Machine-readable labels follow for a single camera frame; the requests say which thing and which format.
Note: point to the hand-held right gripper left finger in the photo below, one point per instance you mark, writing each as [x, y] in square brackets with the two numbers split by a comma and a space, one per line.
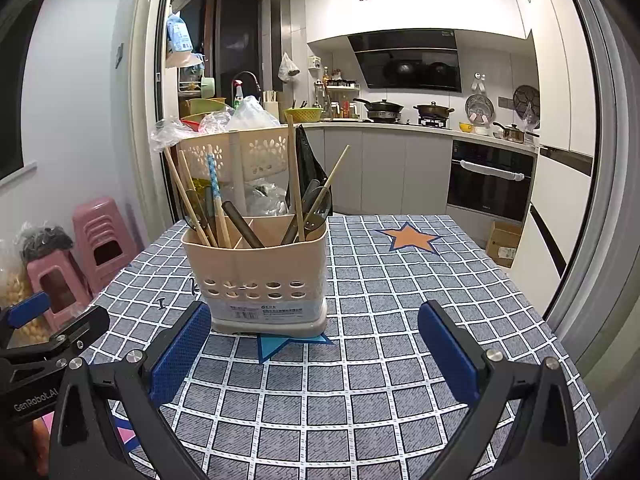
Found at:
[180, 355]

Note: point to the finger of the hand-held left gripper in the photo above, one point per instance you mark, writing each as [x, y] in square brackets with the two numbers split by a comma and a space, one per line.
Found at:
[85, 327]
[25, 310]

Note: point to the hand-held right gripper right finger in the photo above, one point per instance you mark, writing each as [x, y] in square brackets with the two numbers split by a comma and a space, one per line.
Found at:
[450, 355]

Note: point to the beige plastic utensil holder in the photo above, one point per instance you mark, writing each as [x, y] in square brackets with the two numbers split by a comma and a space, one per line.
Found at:
[255, 270]

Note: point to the clear grey plastic spoon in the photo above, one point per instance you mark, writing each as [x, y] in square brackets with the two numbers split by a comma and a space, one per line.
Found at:
[302, 210]
[312, 227]
[320, 205]
[200, 212]
[245, 225]

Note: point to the blue dotted wooden chopstick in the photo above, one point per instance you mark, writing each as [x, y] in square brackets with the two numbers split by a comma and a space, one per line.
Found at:
[215, 180]

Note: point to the person's left forearm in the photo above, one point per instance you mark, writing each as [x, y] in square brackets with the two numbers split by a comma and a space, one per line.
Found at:
[41, 427]

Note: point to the clear bag of yellow produce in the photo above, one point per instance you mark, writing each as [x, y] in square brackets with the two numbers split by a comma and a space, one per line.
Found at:
[20, 290]

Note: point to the pink plastic stool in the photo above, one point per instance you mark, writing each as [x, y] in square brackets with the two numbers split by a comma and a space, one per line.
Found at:
[57, 285]
[105, 240]

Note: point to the dark plastic bag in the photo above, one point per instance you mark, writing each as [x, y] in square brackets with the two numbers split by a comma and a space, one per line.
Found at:
[45, 242]

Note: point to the blue-grey checked tablecloth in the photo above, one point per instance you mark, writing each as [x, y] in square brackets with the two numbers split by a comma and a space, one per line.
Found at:
[380, 310]

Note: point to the pink star sticker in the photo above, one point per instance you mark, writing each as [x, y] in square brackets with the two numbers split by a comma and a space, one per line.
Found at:
[124, 432]

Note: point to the blue star sticker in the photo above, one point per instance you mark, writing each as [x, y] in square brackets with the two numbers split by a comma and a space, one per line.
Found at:
[280, 347]

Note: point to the cardboard box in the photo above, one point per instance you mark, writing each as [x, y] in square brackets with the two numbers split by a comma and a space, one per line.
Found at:
[504, 245]

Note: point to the orange star sticker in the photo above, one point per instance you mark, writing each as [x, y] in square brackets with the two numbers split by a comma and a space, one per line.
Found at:
[407, 237]

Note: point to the yellow oil bottle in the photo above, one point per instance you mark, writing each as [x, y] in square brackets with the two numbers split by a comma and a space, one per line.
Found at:
[201, 186]

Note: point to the black built-in oven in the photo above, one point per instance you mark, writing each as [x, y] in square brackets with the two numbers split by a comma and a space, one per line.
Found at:
[490, 185]

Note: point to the grey kitchen counter cabinet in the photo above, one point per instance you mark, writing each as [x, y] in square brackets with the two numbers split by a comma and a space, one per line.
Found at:
[380, 170]

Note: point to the crumpled clear plastic bag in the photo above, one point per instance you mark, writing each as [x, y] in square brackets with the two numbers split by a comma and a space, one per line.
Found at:
[170, 132]

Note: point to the beige perforated storage cart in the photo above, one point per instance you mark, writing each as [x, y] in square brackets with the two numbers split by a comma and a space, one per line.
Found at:
[260, 150]

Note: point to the yellow bowl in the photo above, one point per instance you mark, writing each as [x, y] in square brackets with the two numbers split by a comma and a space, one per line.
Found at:
[466, 126]

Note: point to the steel pot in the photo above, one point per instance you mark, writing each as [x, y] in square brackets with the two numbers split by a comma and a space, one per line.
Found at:
[510, 133]

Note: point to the black hanging plastic bag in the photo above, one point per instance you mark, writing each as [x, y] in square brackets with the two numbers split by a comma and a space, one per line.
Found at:
[307, 160]

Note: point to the grey sliding door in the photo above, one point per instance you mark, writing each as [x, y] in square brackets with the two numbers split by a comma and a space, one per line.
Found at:
[610, 185]

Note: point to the white refrigerator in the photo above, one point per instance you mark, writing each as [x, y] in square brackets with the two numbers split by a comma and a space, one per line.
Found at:
[555, 135]

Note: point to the round metal steamer rack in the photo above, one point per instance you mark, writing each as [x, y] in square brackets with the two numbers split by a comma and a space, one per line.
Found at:
[479, 110]

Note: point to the green plastic basin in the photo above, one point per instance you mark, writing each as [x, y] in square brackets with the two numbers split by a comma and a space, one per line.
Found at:
[207, 106]

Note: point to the white translucent plastic bag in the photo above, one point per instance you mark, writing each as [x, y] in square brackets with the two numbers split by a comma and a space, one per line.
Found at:
[252, 115]

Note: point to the black frying pan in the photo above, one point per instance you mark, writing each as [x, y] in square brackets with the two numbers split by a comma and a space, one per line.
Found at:
[380, 109]

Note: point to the white countertop utensil jar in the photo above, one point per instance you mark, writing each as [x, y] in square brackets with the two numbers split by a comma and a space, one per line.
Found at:
[270, 105]

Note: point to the spray bottle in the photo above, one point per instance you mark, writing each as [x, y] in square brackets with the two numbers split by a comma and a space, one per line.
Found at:
[238, 95]

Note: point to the green plastic colander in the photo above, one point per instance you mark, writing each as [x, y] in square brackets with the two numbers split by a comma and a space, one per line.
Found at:
[302, 115]

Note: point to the white spice rack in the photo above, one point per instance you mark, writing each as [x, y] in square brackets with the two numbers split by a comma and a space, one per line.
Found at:
[340, 100]

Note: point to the metal kitchen faucet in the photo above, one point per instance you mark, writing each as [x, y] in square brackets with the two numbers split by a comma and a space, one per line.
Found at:
[250, 77]

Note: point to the black range hood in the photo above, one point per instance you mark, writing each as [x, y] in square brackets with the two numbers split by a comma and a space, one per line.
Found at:
[405, 62]

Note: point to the white hanging plastic bag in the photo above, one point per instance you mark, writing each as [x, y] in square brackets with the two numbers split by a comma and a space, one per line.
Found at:
[288, 70]

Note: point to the blue hanging package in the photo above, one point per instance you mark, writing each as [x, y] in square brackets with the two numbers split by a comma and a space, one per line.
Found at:
[180, 35]

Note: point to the dark glass door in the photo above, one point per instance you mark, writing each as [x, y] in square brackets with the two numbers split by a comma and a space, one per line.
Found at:
[235, 35]

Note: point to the wall light switch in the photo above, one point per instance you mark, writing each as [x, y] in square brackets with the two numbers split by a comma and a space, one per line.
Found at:
[119, 55]

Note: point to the white wall cabinet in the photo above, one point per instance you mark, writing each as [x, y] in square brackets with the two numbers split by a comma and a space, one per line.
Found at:
[410, 10]

